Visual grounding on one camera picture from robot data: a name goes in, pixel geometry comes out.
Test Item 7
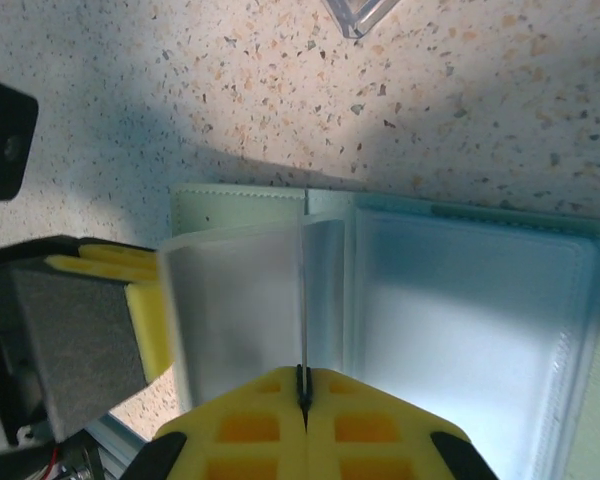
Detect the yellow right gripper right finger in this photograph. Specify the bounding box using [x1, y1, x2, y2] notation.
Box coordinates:
[304, 367, 499, 480]

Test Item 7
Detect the blue card tray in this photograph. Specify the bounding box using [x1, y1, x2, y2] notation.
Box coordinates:
[157, 182, 600, 480]

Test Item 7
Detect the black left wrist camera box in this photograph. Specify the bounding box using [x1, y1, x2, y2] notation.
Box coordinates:
[0, 76, 40, 205]

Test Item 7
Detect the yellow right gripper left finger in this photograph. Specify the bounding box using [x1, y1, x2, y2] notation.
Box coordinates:
[124, 366, 309, 480]

